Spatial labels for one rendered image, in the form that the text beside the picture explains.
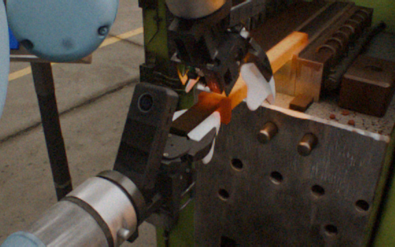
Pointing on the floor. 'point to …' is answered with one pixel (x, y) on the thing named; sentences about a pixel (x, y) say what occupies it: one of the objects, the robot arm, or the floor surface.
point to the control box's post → (51, 125)
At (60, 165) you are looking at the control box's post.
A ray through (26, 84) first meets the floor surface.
